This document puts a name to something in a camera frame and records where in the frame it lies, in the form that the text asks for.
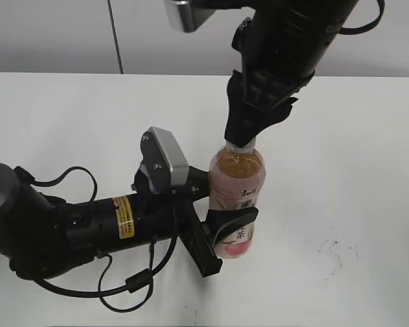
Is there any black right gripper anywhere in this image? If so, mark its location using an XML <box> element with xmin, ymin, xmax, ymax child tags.
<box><xmin>224</xmin><ymin>69</ymin><xmax>316</xmax><ymax>147</ymax></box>

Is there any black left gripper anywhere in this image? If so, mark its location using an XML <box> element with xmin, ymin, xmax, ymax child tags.
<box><xmin>131</xmin><ymin>166</ymin><xmax>258</xmax><ymax>277</ymax></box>

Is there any oolong tea bottle pink label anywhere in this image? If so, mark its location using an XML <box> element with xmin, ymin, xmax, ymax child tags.
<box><xmin>209</xmin><ymin>139</ymin><xmax>266</xmax><ymax>259</ymax></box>

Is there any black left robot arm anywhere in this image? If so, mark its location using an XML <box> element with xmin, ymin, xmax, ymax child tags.
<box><xmin>0</xmin><ymin>163</ymin><xmax>258</xmax><ymax>280</ymax></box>

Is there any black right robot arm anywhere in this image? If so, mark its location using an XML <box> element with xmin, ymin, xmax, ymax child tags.
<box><xmin>224</xmin><ymin>1</ymin><xmax>385</xmax><ymax>147</ymax></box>

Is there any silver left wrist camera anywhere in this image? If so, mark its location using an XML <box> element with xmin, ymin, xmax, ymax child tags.
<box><xmin>140</xmin><ymin>126</ymin><xmax>190</xmax><ymax>194</ymax></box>

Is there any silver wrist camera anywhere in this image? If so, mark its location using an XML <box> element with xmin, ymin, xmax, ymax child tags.
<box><xmin>140</xmin><ymin>126</ymin><xmax>190</xmax><ymax>194</ymax></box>
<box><xmin>164</xmin><ymin>0</ymin><xmax>217</xmax><ymax>33</ymax></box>

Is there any black cable with ferrite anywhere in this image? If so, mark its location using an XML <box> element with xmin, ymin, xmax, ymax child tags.
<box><xmin>27</xmin><ymin>166</ymin><xmax>178</xmax><ymax>303</ymax></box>

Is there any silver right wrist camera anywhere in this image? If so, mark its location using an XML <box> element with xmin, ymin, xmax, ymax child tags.
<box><xmin>164</xmin><ymin>0</ymin><xmax>217</xmax><ymax>33</ymax></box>

